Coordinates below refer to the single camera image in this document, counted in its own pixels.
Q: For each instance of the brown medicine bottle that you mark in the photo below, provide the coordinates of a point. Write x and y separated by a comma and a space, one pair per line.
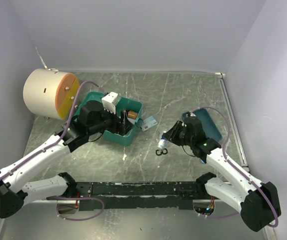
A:
132, 114

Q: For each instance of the teal medicine kit box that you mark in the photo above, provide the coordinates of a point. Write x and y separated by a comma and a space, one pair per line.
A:
92, 104

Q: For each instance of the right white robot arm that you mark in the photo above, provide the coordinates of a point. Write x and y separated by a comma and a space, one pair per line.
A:
256, 201

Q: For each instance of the dark teal divider tray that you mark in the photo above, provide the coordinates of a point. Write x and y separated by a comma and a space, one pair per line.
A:
209, 127

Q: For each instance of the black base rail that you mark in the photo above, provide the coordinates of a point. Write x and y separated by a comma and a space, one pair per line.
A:
133, 195

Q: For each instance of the white cylinder drum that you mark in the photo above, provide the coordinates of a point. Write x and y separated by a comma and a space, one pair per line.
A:
50, 93

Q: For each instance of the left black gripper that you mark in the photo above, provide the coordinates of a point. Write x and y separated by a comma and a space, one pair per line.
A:
124, 127

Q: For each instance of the blue white card packet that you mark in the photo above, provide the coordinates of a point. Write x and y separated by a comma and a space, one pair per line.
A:
148, 123

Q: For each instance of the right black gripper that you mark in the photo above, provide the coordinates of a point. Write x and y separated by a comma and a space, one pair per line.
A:
171, 134

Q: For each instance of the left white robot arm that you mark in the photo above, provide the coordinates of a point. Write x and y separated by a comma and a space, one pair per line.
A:
16, 187

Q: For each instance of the black handled scissors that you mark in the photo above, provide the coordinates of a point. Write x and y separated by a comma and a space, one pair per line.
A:
159, 152

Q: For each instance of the blue white ointment tube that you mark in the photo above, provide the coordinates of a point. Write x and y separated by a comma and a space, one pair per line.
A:
162, 142

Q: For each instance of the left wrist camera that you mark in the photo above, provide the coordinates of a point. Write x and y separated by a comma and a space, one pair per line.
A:
110, 102

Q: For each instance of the aluminium frame rail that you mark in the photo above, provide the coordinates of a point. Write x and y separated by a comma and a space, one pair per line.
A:
243, 159

